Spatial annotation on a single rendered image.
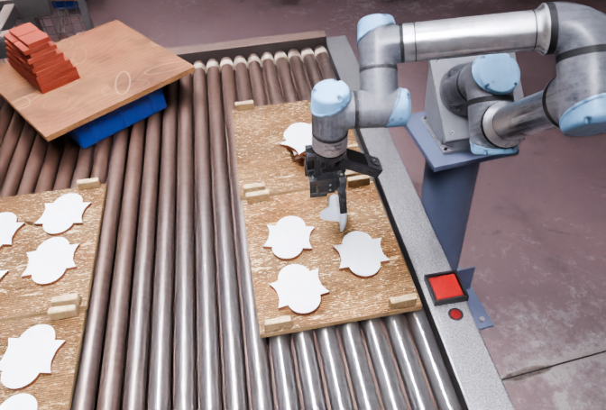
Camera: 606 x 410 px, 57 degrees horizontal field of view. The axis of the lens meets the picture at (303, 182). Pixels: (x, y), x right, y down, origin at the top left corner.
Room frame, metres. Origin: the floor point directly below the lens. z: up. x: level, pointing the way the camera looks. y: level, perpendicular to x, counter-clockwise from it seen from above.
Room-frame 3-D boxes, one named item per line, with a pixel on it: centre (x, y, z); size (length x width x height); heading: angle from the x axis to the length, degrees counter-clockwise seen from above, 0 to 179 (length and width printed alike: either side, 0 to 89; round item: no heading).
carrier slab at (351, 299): (0.87, -0.04, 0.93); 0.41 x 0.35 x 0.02; 7
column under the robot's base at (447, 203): (1.36, -0.49, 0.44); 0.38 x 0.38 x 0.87; 11
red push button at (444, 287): (0.74, -0.30, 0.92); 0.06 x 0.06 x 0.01; 6
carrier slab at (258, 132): (1.29, 0.01, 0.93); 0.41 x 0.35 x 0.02; 6
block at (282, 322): (0.66, 0.07, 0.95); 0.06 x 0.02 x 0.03; 97
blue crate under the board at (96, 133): (1.55, 0.63, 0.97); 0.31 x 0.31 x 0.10; 41
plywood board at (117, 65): (1.60, 0.67, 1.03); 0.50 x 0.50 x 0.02; 41
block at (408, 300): (0.70, -0.19, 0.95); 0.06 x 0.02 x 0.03; 97
